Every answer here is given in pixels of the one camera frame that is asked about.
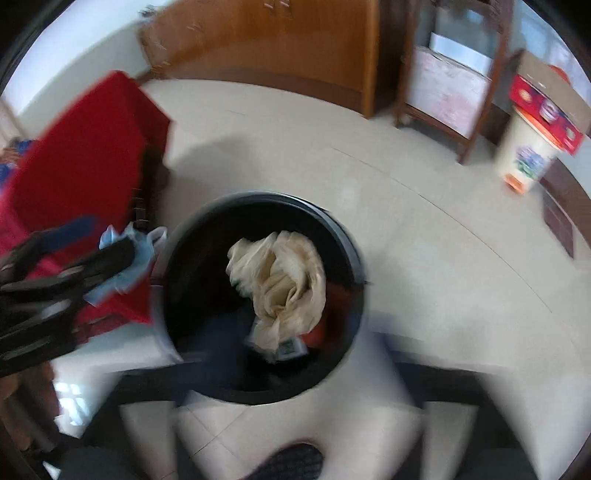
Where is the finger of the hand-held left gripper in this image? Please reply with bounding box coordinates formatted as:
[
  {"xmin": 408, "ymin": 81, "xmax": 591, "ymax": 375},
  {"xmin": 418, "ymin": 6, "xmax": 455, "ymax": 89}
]
[
  {"xmin": 0, "ymin": 240, "xmax": 139, "ymax": 296},
  {"xmin": 0, "ymin": 217, "xmax": 109, "ymax": 278}
]

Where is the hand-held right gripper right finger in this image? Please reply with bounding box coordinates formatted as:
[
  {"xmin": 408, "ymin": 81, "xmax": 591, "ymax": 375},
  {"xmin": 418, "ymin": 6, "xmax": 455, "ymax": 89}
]
[{"xmin": 365, "ymin": 314, "xmax": 546, "ymax": 462}]

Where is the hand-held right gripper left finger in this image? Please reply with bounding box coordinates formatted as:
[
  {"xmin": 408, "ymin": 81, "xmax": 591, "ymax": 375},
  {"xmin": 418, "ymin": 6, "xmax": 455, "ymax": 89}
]
[{"xmin": 111, "ymin": 314, "xmax": 259, "ymax": 416}]

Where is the blue face mask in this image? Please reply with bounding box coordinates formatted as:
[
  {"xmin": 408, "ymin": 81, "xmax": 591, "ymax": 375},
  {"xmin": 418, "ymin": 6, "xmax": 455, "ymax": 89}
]
[{"xmin": 85, "ymin": 224, "xmax": 168, "ymax": 305}]

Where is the black trash bin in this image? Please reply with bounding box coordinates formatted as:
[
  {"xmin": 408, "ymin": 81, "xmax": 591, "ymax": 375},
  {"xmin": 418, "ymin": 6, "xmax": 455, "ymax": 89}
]
[{"xmin": 152, "ymin": 191, "xmax": 370, "ymax": 407}]

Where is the beige plastic bag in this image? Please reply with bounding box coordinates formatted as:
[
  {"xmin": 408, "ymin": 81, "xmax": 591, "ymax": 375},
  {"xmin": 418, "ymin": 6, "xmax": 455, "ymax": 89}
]
[{"xmin": 225, "ymin": 231, "xmax": 328, "ymax": 365}]

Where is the red plastic bag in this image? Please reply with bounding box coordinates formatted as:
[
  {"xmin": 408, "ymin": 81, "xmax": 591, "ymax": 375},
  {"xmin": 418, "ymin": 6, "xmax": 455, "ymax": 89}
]
[{"xmin": 307, "ymin": 284, "xmax": 361, "ymax": 352}]

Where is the red tablecloth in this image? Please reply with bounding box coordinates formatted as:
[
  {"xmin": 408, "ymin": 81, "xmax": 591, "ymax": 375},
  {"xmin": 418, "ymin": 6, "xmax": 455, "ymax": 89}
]
[{"xmin": 0, "ymin": 70, "xmax": 172, "ymax": 324}]

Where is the black mesh shoe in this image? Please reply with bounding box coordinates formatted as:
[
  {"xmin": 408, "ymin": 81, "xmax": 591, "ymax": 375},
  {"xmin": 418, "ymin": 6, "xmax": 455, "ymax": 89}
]
[{"xmin": 249, "ymin": 443, "xmax": 324, "ymax": 480}]

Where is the white flowered bin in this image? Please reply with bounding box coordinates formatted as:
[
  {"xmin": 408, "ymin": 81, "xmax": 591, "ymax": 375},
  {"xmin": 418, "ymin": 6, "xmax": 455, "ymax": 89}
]
[{"xmin": 496, "ymin": 108, "xmax": 561, "ymax": 197}]

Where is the brown wooden sideboard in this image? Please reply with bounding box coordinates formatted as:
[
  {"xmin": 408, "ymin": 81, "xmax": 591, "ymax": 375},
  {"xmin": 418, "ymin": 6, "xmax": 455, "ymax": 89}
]
[{"xmin": 139, "ymin": 0, "xmax": 382, "ymax": 118}]

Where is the pink cloth-covered box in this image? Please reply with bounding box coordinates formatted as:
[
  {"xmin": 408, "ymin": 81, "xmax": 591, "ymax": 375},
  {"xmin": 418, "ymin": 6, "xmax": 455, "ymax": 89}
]
[{"xmin": 411, "ymin": 46, "xmax": 492, "ymax": 139}]

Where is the tall carved wooden stand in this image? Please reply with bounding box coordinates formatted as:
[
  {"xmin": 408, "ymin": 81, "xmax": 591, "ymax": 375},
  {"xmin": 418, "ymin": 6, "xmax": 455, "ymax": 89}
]
[{"xmin": 396, "ymin": 0, "xmax": 515, "ymax": 164}]

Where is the open cardboard box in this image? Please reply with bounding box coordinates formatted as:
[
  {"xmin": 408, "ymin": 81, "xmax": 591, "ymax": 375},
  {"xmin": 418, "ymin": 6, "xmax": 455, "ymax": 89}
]
[{"xmin": 508, "ymin": 50, "xmax": 591, "ymax": 157}]

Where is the white box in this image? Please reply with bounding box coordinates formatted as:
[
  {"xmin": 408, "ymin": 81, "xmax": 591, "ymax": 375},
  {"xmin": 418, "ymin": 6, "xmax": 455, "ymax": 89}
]
[{"xmin": 429, "ymin": 32, "xmax": 492, "ymax": 77}]

